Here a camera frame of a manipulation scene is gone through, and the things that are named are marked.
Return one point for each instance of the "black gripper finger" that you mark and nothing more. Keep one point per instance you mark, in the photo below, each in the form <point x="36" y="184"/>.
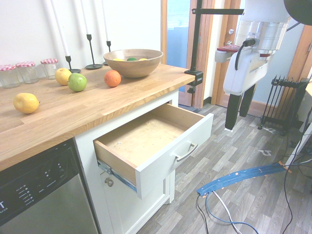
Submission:
<point x="232" y="112"/>
<point x="247" y="102"/>

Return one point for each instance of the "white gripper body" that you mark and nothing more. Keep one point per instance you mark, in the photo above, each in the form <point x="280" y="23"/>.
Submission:
<point x="241" y="73"/>

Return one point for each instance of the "white wooden drawer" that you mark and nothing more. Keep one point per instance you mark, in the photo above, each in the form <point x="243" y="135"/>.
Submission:
<point x="146" y="136"/>

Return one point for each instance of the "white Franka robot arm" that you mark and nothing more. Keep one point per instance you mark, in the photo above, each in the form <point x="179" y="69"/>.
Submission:
<point x="265" y="22"/>

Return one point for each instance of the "silver door knob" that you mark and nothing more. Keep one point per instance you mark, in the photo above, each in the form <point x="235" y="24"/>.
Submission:
<point x="228" y="43"/>

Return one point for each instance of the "black Ulanzi clamp stand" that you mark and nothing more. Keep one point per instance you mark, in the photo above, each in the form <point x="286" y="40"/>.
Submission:
<point x="195" y="48"/>

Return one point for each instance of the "large wooden bowl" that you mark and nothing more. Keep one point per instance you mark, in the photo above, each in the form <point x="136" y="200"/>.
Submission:
<point x="132" y="67"/>

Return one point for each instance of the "green lime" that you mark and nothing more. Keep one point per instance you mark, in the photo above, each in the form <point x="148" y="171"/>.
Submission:
<point x="131" y="59"/>

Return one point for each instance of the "yellow banana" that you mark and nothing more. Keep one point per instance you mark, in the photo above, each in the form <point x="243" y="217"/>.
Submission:
<point x="118" y="59"/>

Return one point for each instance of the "orange fruit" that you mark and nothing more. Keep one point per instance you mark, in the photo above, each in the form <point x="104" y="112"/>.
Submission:
<point x="112" y="78"/>

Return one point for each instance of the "black candle holder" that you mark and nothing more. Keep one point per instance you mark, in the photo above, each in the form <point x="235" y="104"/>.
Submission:
<point x="69" y="63"/>
<point x="92" y="52"/>
<point x="108" y="47"/>

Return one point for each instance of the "round silver cabinet knob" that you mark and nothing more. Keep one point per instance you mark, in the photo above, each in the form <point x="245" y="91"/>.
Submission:
<point x="109" y="181"/>

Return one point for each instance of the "tall white candle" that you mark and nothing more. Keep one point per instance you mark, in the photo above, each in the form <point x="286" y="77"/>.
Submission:
<point x="85" y="19"/>
<point x="105" y="22"/>
<point x="61" y="31"/>

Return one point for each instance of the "white kitchen cabinet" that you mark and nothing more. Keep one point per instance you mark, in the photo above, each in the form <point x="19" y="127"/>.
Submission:
<point x="126" y="214"/>

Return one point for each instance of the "green apple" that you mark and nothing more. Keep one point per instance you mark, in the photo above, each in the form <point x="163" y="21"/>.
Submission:
<point x="77" y="82"/>

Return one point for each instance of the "yellow apple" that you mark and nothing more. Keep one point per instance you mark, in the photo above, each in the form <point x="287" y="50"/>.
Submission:
<point x="61" y="76"/>

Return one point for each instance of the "glass jar checkered lid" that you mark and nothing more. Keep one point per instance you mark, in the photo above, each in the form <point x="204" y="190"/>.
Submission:
<point x="9" y="76"/>
<point x="27" y="73"/>
<point x="50" y="69"/>

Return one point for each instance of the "yellow pear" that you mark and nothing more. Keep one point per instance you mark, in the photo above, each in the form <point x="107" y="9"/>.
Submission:
<point x="25" y="103"/>

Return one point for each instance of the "stainless steel dishwasher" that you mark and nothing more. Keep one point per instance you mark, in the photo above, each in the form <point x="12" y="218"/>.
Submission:
<point x="41" y="195"/>

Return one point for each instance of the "grey and red wrist camera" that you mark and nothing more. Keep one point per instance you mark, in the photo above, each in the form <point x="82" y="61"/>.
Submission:
<point x="223" y="54"/>

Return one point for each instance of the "wooden door frame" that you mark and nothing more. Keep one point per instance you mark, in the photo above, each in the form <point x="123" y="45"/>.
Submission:
<point x="207" y="48"/>

